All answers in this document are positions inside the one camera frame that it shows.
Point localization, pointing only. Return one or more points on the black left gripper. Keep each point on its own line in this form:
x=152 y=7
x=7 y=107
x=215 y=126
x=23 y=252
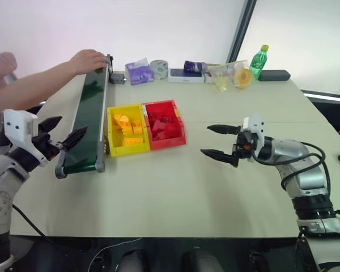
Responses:
x=45 y=146

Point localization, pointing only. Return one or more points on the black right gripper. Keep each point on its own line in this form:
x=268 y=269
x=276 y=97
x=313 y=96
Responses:
x=243 y=148

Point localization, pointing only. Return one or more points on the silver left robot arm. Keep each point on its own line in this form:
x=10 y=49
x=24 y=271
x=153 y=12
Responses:
x=0 y=175

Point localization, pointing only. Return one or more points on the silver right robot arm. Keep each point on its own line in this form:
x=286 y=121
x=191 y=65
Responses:
x=294 y=153

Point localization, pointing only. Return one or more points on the person's bare forearm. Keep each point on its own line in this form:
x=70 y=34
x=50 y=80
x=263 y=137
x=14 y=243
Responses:
x=31 y=88

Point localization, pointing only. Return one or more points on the green conveyor belt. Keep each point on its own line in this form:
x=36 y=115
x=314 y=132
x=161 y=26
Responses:
x=89 y=122

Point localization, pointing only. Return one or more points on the person's bare hand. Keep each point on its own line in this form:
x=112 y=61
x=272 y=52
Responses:
x=86 y=61

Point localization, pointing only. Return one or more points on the red plastic bin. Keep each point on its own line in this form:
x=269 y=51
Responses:
x=170 y=143

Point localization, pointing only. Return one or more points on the red toy block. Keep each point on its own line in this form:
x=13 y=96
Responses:
x=158 y=136
x=171 y=129
x=158 y=126

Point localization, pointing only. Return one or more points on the yellow toy block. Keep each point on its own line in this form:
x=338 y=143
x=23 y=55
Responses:
x=121 y=119
x=122 y=130
x=137 y=127
x=133 y=141

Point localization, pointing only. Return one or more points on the yellow plastic bin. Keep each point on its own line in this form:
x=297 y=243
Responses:
x=122 y=150

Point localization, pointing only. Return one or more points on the clear plastic bag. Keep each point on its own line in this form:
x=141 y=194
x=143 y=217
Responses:
x=224 y=76

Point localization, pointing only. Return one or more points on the yellow tape roll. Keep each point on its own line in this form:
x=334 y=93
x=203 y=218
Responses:
x=243 y=79

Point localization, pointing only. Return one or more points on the white phone box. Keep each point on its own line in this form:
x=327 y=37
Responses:
x=184 y=76

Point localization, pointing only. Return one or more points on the purple pouch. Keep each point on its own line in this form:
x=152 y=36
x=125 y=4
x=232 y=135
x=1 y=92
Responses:
x=194 y=67

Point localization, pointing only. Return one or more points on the dark grey case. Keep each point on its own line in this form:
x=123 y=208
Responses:
x=275 y=75

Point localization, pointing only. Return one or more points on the green soda bottle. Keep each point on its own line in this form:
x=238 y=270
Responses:
x=259 y=63

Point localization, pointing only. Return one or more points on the clear packing tape roll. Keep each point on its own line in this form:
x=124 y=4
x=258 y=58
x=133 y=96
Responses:
x=159 y=69

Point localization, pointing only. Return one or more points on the purple tissue pack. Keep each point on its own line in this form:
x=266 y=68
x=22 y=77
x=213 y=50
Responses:
x=139 y=72

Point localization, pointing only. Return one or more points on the black side desk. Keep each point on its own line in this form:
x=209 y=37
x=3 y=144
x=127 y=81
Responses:
x=334 y=110

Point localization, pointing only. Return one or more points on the dark rounded shape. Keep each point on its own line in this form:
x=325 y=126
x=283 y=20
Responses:
x=130 y=262

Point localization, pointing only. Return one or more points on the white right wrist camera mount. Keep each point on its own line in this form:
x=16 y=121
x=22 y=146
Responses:
x=255 y=124

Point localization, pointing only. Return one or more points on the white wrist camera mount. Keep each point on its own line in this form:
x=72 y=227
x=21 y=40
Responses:
x=255 y=124
x=20 y=124

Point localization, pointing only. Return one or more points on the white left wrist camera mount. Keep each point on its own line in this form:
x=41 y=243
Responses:
x=20 y=124

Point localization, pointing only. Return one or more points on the grey window frame post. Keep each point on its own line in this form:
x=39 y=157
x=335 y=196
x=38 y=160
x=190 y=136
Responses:
x=239 y=31

